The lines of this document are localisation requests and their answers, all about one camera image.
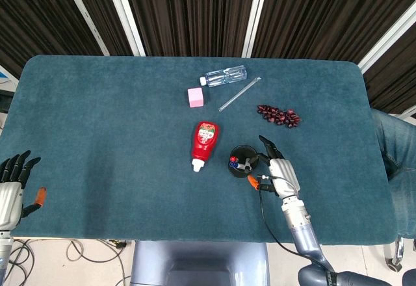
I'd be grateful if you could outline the white frame post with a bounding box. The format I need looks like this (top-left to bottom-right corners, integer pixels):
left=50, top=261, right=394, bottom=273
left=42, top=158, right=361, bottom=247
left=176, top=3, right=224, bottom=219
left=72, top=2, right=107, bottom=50
left=357, top=5, right=416, bottom=74
left=241, top=0, right=272, bottom=59
left=103, top=0, right=146, bottom=57
left=59, top=0, right=111, bottom=57

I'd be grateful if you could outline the dark brown slatted curtain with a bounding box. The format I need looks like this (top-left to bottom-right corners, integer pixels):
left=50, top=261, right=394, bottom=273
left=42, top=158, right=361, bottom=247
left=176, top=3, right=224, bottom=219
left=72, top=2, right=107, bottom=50
left=0, top=0, right=416, bottom=115

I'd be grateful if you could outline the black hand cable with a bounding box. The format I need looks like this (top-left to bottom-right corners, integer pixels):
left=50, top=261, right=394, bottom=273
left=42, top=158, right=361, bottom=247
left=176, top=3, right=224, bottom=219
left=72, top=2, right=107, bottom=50
left=256, top=174, right=329, bottom=270

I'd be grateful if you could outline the blue cap marker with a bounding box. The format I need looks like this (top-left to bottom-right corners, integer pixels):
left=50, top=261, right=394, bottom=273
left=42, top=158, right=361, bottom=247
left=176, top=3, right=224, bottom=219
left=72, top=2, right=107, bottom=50
left=228, top=161, right=251, bottom=172

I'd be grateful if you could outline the red ketchup squeeze bottle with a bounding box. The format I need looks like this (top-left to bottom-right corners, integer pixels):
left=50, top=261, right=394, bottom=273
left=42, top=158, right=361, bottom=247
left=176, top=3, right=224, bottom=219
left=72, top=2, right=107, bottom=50
left=190, top=121, right=220, bottom=172

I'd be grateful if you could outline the black floor cable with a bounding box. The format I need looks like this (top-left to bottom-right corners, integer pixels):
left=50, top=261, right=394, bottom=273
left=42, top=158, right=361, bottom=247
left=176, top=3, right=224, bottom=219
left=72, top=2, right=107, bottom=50
left=6, top=239, right=34, bottom=286

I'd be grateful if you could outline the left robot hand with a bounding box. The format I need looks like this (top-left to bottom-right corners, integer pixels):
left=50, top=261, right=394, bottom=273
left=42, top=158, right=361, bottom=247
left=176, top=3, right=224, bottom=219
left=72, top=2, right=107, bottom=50
left=0, top=150, right=47, bottom=231

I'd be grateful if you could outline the blue-grey robot torso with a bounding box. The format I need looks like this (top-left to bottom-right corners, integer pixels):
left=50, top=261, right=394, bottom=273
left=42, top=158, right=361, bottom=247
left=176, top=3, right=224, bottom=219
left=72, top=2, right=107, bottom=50
left=131, top=240, right=270, bottom=286

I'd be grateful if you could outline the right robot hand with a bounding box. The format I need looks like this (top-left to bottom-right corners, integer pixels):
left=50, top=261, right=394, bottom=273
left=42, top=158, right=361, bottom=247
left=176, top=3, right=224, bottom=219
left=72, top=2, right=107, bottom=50
left=247, top=135, right=302, bottom=201

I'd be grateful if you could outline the grey floor cable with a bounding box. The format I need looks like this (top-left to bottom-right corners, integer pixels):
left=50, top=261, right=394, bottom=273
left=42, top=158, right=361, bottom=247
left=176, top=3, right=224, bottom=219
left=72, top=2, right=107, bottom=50
left=66, top=239, right=127, bottom=286

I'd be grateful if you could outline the teal table cloth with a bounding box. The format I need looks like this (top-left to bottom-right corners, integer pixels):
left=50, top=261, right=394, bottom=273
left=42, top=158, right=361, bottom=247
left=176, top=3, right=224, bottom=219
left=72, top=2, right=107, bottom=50
left=0, top=55, right=399, bottom=245

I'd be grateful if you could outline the clear glass rod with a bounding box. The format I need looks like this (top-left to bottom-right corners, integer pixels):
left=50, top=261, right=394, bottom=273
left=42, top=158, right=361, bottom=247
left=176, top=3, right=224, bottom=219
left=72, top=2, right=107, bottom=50
left=218, top=76, right=262, bottom=112

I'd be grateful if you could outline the black pen cup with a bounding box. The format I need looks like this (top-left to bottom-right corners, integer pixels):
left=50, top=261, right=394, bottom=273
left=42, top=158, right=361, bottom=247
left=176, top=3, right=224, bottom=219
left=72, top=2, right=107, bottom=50
left=229, top=145, right=260, bottom=179

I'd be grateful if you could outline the bunch of dark red grapes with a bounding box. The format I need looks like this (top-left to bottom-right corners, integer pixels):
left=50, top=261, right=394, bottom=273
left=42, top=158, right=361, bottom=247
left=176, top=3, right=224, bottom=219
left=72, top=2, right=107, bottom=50
left=256, top=104, right=302, bottom=129

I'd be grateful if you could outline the clear plastic water bottle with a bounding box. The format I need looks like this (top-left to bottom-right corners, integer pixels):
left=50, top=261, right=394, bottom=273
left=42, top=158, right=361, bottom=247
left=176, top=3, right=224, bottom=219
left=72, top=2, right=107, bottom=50
left=199, top=65, right=248, bottom=88

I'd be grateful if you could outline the small foam cube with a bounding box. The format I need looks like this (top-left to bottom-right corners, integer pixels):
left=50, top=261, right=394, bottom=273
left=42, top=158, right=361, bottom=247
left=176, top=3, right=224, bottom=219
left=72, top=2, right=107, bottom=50
left=187, top=87, right=205, bottom=109

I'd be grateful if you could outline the chrome chair leg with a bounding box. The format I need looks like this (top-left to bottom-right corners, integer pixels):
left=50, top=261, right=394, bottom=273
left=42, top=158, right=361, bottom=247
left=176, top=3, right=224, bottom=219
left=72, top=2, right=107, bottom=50
left=385, top=237, right=406, bottom=273

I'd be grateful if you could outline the person's leg in jeans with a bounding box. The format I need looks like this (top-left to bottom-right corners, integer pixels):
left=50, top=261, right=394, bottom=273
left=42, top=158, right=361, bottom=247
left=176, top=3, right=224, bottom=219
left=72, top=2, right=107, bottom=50
left=370, top=108, right=416, bottom=240

